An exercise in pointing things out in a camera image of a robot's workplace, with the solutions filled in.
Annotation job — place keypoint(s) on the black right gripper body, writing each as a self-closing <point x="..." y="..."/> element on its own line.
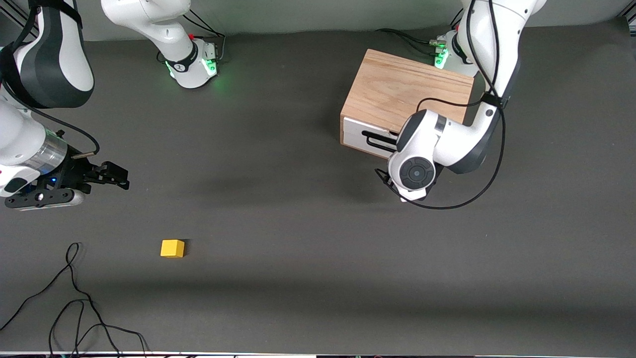
<point x="75" y="172"/>

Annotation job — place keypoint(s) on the yellow cube block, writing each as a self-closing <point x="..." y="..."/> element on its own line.
<point x="172" y="248"/>

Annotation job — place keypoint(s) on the white drawer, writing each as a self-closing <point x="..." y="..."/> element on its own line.
<point x="354" y="134"/>

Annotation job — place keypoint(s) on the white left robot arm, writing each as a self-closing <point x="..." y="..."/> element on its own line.
<point x="457" y="144"/>

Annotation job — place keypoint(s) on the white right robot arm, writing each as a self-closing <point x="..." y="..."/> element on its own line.
<point x="49" y="59"/>

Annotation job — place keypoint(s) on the wooden drawer cabinet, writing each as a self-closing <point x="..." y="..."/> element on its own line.
<point x="387" y="84"/>

